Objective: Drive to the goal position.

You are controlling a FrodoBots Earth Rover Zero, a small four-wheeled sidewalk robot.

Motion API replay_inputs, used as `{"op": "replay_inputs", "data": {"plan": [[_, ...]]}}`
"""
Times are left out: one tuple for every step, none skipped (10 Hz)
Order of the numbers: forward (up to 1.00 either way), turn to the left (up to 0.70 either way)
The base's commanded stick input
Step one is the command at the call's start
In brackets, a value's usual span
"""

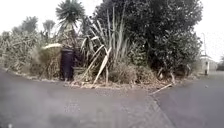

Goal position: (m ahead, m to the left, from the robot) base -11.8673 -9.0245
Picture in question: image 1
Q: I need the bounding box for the row of flax bushes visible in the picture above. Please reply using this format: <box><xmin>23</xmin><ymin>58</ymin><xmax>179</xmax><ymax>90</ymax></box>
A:
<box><xmin>0</xmin><ymin>15</ymin><xmax>63</xmax><ymax>79</ymax></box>

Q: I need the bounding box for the pale building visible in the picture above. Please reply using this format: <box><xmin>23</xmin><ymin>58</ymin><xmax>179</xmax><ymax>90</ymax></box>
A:
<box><xmin>199</xmin><ymin>54</ymin><xmax>218</xmax><ymax>76</ymax></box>

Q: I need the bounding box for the grey asphalt path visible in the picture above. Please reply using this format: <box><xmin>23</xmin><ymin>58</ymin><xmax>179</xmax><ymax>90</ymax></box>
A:
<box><xmin>0</xmin><ymin>69</ymin><xmax>224</xmax><ymax>128</ymax></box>

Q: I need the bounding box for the large dark green tree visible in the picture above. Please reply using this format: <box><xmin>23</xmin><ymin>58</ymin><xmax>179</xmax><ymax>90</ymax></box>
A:
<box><xmin>93</xmin><ymin>0</ymin><xmax>204</xmax><ymax>78</ymax></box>

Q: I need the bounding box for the flax bush clump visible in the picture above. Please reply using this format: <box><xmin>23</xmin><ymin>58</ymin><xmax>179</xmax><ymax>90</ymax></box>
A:
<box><xmin>75</xmin><ymin>6</ymin><xmax>134</xmax><ymax>86</ymax></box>

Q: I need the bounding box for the dry leaf litter strip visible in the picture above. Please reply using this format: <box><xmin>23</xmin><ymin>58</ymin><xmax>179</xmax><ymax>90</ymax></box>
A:
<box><xmin>6</xmin><ymin>68</ymin><xmax>201</xmax><ymax>96</ymax></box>

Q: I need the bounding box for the pole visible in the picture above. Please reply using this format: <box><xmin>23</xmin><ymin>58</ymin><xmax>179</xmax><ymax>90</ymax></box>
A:
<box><xmin>201</xmin><ymin>32</ymin><xmax>208</xmax><ymax>57</ymax></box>

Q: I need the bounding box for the cabbage tree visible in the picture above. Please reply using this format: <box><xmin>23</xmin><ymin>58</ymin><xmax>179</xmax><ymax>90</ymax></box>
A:
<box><xmin>55</xmin><ymin>0</ymin><xmax>86</xmax><ymax>48</ymax></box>

